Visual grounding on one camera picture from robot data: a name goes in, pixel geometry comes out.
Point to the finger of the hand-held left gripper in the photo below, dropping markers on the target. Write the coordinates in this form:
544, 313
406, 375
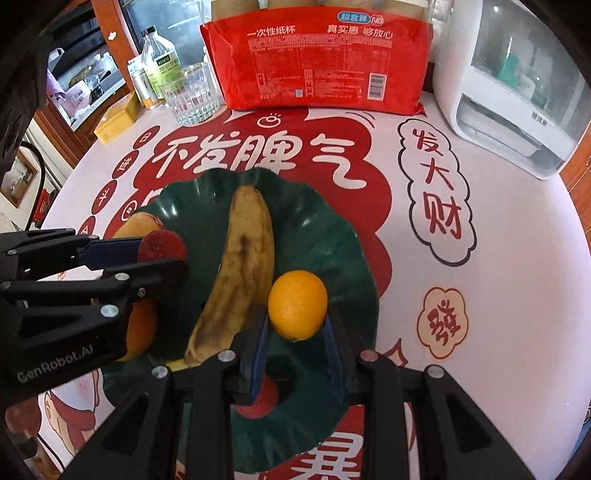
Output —
138, 279
106, 251

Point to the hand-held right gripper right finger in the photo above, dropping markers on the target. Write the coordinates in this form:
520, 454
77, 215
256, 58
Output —
333, 364

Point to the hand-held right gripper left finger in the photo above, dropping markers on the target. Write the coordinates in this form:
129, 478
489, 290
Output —
256, 364

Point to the red yellow apple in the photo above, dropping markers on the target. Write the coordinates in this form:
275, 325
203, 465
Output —
136, 224

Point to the large yellow orange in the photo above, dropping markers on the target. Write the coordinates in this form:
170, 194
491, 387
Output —
138, 330

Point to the small yellow orange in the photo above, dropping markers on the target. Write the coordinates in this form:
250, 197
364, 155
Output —
298, 304

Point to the green scalloped plate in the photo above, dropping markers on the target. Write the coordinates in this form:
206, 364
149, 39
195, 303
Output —
323, 258

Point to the spotted yellow banana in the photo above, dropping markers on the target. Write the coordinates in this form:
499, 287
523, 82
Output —
244, 258

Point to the wooden kitchen counter cabinets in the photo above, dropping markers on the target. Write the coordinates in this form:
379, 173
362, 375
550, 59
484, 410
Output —
55, 134

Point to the yellow box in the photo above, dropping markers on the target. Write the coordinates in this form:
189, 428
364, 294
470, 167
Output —
115, 120

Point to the pink cloth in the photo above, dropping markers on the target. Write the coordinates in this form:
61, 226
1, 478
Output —
64, 99

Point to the silver tin can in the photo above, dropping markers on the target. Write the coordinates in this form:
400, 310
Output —
147, 90

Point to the clear glass tumbler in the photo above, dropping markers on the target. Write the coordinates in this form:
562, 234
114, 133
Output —
191, 99

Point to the printed cartoon tablecloth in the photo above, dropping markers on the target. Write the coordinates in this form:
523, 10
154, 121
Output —
508, 277

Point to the clear vinegar bottle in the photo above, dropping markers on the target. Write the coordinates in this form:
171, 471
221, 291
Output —
159, 60

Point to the red paper cup package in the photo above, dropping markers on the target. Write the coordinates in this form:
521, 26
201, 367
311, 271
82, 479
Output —
314, 64

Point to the white cup sterilizer appliance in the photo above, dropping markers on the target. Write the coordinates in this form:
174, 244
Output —
508, 92

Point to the wooden wall cabinets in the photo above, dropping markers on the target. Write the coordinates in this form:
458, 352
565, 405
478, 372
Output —
581, 175

